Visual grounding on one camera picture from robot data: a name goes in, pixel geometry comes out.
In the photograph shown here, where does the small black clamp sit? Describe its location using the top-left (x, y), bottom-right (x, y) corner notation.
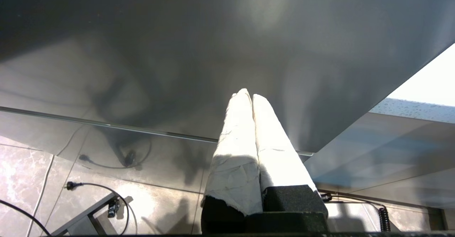
top-left (108, 198), bottom-right (121, 218)

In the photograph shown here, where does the thin black floor cable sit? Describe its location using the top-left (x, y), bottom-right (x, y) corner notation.
top-left (0, 199), bottom-right (52, 236)

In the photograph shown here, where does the black coiled cable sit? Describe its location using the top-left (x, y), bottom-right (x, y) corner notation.
top-left (319, 193), bottom-right (392, 232)

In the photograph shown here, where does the tall grey cabinet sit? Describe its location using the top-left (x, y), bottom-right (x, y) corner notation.
top-left (0, 0), bottom-right (455, 195)

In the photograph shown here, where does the black floor cable with plug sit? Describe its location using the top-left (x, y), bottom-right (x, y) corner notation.
top-left (65, 181), bottom-right (138, 235)

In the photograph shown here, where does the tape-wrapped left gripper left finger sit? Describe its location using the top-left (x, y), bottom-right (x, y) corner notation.
top-left (201, 88), bottom-right (264, 234)

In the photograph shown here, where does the grey metal frame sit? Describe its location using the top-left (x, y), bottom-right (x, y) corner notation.
top-left (51, 193), bottom-right (134, 236)

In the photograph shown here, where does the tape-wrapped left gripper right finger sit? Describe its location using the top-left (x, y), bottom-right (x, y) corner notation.
top-left (252, 94), bottom-right (329, 213)

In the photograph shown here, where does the grey under-counter cabinet front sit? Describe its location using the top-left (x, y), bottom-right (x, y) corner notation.
top-left (304, 111), bottom-right (455, 210)

